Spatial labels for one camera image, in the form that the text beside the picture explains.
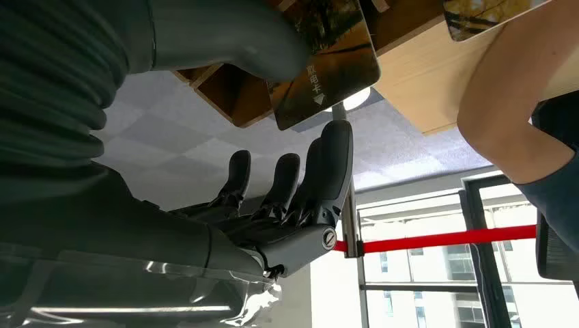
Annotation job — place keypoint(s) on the window with dark frame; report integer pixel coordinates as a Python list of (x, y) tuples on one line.
[(484, 280)]

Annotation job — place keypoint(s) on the black office chair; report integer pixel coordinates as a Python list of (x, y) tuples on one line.
[(554, 262)]

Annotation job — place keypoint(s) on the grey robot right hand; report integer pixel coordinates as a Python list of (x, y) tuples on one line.
[(113, 217)]

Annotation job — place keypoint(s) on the red barrier belt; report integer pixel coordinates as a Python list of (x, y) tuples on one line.
[(452, 237)]

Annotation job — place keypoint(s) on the wooden card organizer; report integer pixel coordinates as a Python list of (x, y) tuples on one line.
[(235, 95)]

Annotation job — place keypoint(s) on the person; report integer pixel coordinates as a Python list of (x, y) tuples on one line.
[(556, 199)]

